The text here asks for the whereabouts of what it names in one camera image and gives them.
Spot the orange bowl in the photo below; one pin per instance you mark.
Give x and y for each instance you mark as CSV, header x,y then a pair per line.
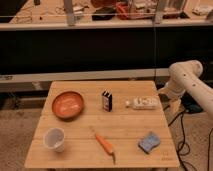
x,y
67,105

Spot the metal shelf post right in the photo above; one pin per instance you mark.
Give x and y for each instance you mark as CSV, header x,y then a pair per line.
x,y
158,17

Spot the metal shelf post left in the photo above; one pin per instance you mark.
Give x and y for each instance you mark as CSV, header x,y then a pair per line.
x,y
68,5

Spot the black standing eraser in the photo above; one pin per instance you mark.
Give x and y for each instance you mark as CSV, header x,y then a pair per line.
x,y
107,101

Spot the red object on shelf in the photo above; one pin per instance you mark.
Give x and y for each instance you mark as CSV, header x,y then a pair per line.
x,y
123,10

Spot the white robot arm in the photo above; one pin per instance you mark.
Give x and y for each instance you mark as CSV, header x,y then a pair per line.
x,y
184,77

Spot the orange toy carrot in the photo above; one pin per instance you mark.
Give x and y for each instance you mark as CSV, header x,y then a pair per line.
x,y
107,146

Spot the black object on shelf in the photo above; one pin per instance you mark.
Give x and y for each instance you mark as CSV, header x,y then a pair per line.
x,y
104,13

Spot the clear plastic cup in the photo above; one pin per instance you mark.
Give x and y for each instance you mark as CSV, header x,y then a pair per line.
x,y
53,139

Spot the metal shelf post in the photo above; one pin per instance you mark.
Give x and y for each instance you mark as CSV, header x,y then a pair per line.
x,y
158,17
68,5

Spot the blue sponge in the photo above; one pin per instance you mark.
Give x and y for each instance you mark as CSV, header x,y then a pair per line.
x,y
149,142

